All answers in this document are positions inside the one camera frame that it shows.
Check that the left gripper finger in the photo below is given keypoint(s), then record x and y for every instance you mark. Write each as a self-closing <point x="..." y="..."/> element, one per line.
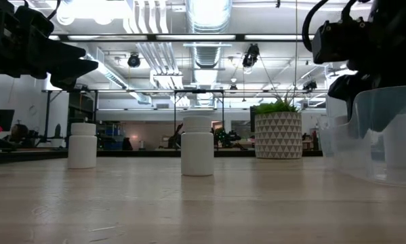
<point x="60" y="50"/>
<point x="70" y="71"/>

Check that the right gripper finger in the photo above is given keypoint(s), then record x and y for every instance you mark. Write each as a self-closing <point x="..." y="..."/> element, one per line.
<point x="343" y="88"/>
<point x="375" y="108"/>

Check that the dark background robot arm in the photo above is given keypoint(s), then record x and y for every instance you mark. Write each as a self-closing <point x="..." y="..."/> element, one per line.
<point x="228" y="137"/>
<point x="175" y="139"/>

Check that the clear plastic basket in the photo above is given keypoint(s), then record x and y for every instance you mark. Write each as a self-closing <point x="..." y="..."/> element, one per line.
<point x="358" y="166"/>

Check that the white room pillar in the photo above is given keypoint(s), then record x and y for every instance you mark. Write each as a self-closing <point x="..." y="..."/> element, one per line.
<point x="336" y="110"/>

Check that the black ceiling spotlight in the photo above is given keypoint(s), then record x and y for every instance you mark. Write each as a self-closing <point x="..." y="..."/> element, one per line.
<point x="250" y="56"/>
<point x="310" y="84"/>
<point x="134" y="60"/>

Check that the black shelf unit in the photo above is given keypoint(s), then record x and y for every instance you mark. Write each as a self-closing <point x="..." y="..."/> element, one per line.
<point x="87" y="101"/>

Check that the dark computer monitor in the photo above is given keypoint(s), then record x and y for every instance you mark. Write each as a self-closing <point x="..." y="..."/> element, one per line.
<point x="1" y="118"/>

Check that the blue storage bins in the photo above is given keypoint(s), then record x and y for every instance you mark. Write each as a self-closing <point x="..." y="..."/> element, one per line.
<point x="112" y="135"/>

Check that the succulent in triangle-patterned pot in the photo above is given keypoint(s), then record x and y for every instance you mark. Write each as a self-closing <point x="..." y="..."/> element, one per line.
<point x="278" y="135"/>

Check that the long ceiling light fixture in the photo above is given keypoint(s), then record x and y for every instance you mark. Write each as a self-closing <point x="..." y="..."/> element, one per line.
<point x="240" y="37"/>

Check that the grey ceiling duct pipe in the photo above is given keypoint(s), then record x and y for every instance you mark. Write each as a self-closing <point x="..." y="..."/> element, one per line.
<point x="341" y="72"/>

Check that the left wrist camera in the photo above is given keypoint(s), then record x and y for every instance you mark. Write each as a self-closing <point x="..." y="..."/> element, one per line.
<point x="34" y="23"/>

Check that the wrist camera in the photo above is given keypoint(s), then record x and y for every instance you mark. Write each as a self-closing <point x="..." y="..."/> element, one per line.
<point x="336" y="42"/>
<point x="34" y="23"/>

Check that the white rectangular air duct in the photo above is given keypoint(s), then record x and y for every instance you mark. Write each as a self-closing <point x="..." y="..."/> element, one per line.
<point x="114" y="78"/>

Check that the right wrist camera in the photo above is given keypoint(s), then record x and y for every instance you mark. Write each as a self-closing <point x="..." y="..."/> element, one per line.
<point x="336" y="42"/>

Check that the long black horizontal rail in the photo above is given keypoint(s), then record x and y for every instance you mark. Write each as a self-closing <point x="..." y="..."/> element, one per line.
<point x="121" y="91"/>

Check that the black aluminium table frame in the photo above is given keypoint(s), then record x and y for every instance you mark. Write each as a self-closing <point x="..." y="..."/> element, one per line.
<point x="26" y="156"/>

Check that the silver ribbed ventilation duct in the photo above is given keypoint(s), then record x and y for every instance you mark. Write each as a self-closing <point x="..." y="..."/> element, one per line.
<point x="207" y="17"/>

